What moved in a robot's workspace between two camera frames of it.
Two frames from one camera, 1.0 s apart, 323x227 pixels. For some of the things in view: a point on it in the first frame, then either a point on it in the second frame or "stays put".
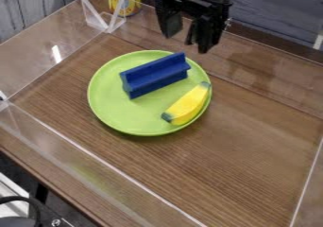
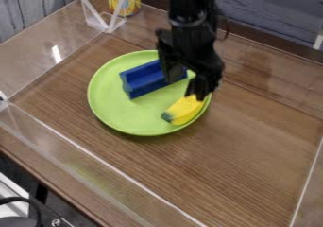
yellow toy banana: x=181 y=113 stays put
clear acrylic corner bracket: x=103 y=20 stays put
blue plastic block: x=155 y=75 stays put
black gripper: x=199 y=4 → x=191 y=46
